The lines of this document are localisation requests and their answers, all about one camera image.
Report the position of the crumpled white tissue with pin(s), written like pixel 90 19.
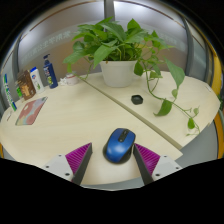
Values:
pixel 62 81

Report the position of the dark blue pump bottle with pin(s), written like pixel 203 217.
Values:
pixel 50 75

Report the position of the blue and black computer mouse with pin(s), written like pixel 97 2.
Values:
pixel 118 146

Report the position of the green plant in white pot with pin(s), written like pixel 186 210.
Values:
pixel 118 71

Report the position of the white bottle with blue cap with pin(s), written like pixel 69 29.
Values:
pixel 36 80

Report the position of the white green blue tube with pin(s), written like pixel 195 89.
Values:
pixel 9 93

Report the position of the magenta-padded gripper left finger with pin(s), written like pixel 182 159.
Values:
pixel 78 160

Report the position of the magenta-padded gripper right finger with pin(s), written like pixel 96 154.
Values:
pixel 148 160

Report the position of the pastel patterned mouse pad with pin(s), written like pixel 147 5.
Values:
pixel 30 111

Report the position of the brown cardboard box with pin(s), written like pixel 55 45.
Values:
pixel 26 86

